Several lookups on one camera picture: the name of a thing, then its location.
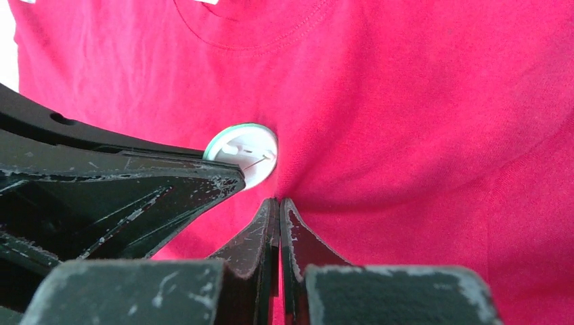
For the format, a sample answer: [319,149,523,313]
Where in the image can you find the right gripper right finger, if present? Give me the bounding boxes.
[280,198,351,324]

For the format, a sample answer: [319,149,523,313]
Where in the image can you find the red t-shirt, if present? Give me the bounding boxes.
[9,1,573,324]

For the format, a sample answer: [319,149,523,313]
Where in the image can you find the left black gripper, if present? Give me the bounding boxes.
[1,85,245,312]

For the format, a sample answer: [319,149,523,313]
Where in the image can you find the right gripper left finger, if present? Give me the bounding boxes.
[208,198,280,324]

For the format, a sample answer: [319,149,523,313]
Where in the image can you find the white round pin brooch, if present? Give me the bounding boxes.
[202,123,278,190]

